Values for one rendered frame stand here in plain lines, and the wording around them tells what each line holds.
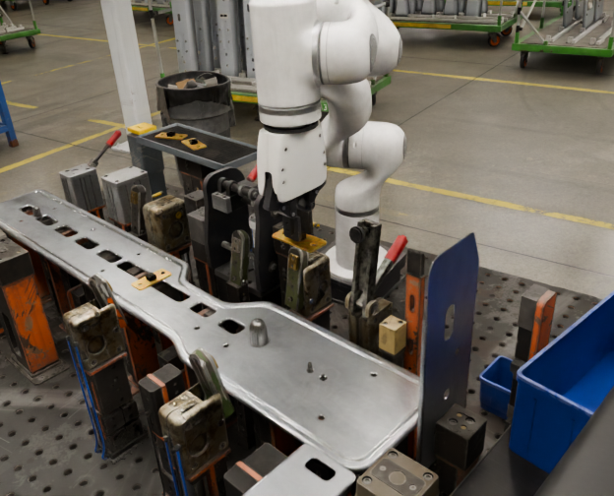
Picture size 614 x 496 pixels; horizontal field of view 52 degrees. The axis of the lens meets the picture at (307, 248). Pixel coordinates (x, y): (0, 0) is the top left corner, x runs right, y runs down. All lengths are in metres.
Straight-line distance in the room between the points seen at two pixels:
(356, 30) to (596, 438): 0.66
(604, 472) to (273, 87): 0.68
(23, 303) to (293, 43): 1.03
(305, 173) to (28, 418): 0.97
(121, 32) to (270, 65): 4.31
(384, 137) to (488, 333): 0.57
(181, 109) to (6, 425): 2.86
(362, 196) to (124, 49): 3.71
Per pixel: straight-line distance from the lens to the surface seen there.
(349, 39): 0.80
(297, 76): 0.81
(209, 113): 4.14
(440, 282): 0.74
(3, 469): 1.51
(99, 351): 1.28
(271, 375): 1.08
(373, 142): 1.56
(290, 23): 0.80
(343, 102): 1.36
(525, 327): 0.95
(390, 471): 0.84
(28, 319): 1.64
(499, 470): 0.90
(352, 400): 1.02
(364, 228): 1.05
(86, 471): 1.43
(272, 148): 0.84
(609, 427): 0.22
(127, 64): 5.14
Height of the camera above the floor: 1.69
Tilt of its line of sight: 29 degrees down
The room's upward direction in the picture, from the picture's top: 3 degrees counter-clockwise
